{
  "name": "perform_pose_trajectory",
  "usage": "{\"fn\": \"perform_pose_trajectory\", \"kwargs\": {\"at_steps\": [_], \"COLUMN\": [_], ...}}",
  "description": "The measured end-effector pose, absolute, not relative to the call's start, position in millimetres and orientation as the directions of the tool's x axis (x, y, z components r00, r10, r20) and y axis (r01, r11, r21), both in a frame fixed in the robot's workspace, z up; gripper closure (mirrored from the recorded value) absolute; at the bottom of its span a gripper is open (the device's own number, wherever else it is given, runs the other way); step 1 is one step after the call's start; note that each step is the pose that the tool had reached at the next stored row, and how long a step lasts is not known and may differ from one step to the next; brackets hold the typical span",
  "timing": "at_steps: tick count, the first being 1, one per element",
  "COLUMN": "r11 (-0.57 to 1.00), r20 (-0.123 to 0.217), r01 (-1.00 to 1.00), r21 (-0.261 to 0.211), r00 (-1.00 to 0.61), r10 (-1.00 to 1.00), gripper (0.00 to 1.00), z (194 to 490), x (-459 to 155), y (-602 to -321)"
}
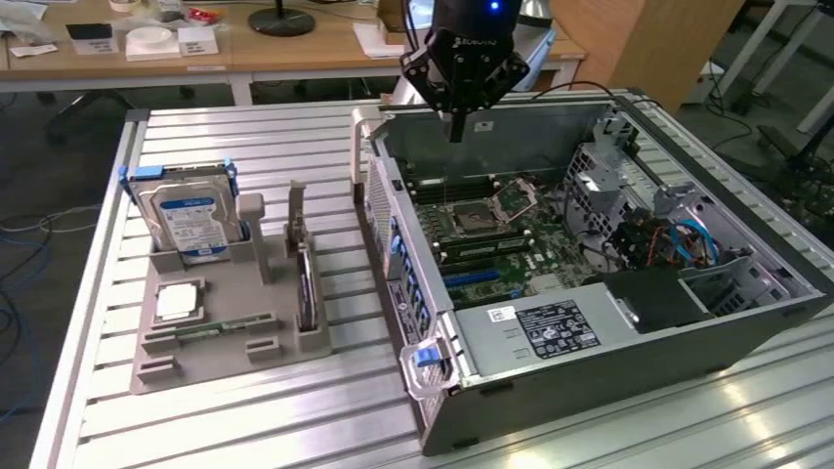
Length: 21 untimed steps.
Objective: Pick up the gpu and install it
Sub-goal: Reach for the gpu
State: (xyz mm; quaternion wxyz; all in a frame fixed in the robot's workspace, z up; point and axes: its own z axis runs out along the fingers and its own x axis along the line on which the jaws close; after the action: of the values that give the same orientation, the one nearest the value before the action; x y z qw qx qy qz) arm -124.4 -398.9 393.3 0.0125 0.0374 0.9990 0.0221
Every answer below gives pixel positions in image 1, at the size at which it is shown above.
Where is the grey parts rack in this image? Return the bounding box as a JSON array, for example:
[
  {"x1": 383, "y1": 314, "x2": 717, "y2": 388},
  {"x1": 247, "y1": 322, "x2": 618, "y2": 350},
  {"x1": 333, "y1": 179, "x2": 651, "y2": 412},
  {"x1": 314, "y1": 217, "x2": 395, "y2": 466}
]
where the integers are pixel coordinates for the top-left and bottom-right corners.
[{"x1": 130, "y1": 179, "x2": 335, "y2": 398}]

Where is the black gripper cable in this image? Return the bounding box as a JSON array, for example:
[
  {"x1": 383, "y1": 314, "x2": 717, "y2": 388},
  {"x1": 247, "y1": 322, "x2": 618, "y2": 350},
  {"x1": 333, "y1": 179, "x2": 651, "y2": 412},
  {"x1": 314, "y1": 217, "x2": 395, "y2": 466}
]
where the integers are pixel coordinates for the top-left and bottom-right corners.
[{"x1": 401, "y1": 0, "x2": 425, "y2": 54}]

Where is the black cable over case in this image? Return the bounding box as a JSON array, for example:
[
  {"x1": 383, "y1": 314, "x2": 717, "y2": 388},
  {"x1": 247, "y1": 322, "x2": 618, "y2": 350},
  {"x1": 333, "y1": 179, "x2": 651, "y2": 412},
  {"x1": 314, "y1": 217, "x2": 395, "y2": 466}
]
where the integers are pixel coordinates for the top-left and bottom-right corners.
[{"x1": 531, "y1": 79, "x2": 657, "y2": 107}]

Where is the blue case latch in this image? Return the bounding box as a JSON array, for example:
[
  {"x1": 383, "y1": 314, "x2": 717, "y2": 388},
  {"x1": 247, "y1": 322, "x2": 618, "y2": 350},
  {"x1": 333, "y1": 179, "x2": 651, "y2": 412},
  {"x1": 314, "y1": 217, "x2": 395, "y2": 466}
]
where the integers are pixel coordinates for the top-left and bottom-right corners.
[{"x1": 413, "y1": 343, "x2": 453, "y2": 368}]

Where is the white bowl on box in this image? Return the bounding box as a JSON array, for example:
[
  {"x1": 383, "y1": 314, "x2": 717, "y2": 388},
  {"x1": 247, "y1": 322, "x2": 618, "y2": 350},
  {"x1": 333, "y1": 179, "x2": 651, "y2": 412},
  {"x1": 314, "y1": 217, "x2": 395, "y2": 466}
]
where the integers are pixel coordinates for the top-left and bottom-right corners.
[{"x1": 123, "y1": 25, "x2": 183, "y2": 63}]

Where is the silver CPU chip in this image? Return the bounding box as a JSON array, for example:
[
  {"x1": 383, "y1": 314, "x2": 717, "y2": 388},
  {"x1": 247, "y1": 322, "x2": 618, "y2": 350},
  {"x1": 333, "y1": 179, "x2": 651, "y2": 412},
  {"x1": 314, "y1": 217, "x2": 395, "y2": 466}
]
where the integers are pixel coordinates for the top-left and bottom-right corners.
[{"x1": 154, "y1": 284, "x2": 202, "y2": 322}]

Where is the black and white box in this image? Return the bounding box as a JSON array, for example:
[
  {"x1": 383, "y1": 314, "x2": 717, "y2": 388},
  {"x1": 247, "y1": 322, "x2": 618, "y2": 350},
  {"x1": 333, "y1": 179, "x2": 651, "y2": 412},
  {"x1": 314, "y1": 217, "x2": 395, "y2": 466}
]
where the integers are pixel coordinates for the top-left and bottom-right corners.
[{"x1": 66, "y1": 21, "x2": 120, "y2": 56}]

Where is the metal disk bay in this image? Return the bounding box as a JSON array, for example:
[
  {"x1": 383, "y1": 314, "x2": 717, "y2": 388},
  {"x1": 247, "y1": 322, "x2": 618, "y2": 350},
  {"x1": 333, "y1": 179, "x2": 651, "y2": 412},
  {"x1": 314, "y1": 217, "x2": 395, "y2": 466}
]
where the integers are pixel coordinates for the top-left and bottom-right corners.
[{"x1": 677, "y1": 252, "x2": 788, "y2": 320}]

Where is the black round lamp base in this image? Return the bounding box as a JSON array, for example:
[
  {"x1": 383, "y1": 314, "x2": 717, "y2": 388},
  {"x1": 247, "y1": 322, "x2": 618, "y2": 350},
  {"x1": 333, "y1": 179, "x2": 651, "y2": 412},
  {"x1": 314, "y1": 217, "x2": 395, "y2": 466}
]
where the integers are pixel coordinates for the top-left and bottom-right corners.
[{"x1": 246, "y1": 0, "x2": 318, "y2": 37}]

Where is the CPU socket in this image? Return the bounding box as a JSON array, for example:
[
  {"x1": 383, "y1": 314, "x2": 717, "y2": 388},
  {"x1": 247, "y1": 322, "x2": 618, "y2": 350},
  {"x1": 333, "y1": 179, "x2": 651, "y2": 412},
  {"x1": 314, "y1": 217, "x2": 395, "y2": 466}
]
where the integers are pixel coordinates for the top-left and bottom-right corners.
[{"x1": 451, "y1": 198, "x2": 501, "y2": 235}]

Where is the metal socket cover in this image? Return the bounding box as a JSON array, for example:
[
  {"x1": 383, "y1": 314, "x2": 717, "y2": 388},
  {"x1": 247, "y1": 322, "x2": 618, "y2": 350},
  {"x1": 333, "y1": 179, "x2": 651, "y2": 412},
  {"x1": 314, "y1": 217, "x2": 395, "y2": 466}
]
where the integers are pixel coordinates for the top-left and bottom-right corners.
[{"x1": 489, "y1": 174, "x2": 547, "y2": 222}]

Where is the wooden desk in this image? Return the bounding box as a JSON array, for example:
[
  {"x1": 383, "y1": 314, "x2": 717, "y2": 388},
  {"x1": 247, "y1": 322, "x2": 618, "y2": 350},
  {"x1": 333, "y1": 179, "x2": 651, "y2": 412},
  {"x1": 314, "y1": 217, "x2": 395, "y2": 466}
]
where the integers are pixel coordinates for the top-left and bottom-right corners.
[{"x1": 0, "y1": 0, "x2": 587, "y2": 107}]

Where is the white desk frame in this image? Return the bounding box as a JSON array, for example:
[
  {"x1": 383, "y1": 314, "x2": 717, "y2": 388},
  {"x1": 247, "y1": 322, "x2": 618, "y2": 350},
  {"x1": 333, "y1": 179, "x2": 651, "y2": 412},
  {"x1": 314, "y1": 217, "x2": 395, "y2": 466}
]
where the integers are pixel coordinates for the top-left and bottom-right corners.
[{"x1": 713, "y1": 0, "x2": 834, "y2": 136}]

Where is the green RAM stick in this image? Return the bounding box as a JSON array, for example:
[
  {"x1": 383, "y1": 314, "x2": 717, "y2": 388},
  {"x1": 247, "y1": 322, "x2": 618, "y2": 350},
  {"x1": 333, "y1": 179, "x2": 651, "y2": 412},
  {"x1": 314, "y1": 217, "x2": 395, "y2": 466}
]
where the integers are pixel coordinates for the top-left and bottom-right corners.
[{"x1": 170, "y1": 316, "x2": 263, "y2": 340}]

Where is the blue expansion slot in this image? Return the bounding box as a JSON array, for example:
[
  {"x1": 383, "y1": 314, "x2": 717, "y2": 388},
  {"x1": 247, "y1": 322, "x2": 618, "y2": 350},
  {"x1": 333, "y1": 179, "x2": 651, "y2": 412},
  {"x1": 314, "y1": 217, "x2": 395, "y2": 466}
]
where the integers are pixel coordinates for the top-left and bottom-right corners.
[{"x1": 443, "y1": 267, "x2": 498, "y2": 288}]

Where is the grey power supply unit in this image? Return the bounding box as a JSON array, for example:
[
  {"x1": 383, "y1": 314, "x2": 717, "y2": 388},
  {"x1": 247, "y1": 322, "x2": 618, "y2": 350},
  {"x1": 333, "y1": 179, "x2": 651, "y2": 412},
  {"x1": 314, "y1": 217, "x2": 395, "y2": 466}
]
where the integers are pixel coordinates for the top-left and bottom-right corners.
[{"x1": 453, "y1": 284, "x2": 647, "y2": 380}]

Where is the green motherboard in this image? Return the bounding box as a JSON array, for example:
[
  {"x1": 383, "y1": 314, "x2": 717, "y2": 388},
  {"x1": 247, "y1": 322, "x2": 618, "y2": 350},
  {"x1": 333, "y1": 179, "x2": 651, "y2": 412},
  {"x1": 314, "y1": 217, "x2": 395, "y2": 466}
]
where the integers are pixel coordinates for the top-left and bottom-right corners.
[{"x1": 397, "y1": 170, "x2": 591, "y2": 312}]

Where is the red wire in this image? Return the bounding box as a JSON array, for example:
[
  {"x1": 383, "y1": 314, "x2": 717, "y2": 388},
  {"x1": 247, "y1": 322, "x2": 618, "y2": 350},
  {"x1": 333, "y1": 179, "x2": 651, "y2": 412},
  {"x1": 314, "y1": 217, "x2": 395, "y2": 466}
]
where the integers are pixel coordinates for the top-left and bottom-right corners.
[{"x1": 647, "y1": 225, "x2": 674, "y2": 268}]

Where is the blue floor cable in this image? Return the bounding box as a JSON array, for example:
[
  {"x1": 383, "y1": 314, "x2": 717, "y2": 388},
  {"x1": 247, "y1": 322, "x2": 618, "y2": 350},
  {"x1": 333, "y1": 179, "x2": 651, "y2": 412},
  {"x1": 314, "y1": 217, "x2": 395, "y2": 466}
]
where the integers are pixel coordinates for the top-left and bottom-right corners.
[{"x1": 0, "y1": 229, "x2": 51, "y2": 426}]

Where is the graphics card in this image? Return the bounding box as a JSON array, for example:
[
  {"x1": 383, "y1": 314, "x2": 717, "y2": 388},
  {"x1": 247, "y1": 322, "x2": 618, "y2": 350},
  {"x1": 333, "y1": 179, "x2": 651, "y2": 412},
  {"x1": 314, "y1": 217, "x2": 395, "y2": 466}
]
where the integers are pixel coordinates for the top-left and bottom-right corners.
[{"x1": 282, "y1": 179, "x2": 322, "y2": 334}]

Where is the black open PC case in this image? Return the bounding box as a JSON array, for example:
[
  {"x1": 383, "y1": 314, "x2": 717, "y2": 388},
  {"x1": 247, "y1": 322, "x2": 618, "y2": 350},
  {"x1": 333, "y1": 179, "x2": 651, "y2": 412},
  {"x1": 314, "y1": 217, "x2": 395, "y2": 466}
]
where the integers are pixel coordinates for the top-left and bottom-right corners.
[{"x1": 350, "y1": 87, "x2": 834, "y2": 458}]

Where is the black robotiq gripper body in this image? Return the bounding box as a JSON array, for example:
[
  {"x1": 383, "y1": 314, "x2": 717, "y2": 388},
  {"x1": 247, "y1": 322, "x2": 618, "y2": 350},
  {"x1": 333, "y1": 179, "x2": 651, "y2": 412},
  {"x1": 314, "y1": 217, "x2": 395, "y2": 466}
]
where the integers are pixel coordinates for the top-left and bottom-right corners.
[{"x1": 426, "y1": 0, "x2": 523, "y2": 111}]

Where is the hard disk with blue bracket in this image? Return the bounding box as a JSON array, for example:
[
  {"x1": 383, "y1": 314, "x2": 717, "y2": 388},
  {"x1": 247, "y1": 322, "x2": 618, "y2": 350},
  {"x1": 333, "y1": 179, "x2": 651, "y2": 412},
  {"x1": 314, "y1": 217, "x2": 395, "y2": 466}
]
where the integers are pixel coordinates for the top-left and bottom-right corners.
[{"x1": 119, "y1": 156, "x2": 242, "y2": 269}]

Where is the white flat box stack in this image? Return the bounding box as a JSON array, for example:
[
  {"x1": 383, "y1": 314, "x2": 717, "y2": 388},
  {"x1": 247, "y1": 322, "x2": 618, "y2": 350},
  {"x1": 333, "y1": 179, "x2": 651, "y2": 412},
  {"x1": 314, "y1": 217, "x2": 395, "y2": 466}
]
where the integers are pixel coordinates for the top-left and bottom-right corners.
[{"x1": 353, "y1": 21, "x2": 411, "y2": 61}]

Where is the installed black RAM stick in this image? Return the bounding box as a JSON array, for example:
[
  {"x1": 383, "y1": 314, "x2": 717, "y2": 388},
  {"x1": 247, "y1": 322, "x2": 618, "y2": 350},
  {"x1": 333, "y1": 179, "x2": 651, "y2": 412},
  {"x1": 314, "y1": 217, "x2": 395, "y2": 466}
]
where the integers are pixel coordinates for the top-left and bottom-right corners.
[{"x1": 434, "y1": 230, "x2": 534, "y2": 262}]

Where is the white paper card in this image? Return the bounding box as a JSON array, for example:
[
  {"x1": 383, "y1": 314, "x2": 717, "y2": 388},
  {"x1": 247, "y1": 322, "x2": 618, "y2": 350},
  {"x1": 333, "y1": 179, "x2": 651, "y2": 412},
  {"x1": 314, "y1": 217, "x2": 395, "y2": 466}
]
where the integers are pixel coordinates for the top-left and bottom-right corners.
[{"x1": 8, "y1": 43, "x2": 59, "y2": 59}]

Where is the wooden cabinet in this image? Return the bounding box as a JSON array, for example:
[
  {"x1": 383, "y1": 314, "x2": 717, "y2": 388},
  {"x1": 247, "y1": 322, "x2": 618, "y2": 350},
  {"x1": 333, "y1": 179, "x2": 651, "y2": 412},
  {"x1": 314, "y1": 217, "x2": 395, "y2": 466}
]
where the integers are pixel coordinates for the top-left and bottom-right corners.
[{"x1": 550, "y1": 0, "x2": 746, "y2": 114}]

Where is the white labelled box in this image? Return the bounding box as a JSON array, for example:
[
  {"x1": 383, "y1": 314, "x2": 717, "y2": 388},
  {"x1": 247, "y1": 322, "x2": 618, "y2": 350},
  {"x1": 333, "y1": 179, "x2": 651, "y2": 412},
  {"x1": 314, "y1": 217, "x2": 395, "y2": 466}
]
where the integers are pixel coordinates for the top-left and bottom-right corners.
[{"x1": 176, "y1": 24, "x2": 218, "y2": 57}]

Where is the blue wire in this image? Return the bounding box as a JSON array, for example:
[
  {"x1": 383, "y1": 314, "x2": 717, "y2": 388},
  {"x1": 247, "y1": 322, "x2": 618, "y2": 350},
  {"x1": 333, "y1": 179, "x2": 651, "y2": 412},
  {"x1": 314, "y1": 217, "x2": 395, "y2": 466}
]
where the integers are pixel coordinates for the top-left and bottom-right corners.
[{"x1": 674, "y1": 220, "x2": 722, "y2": 269}]

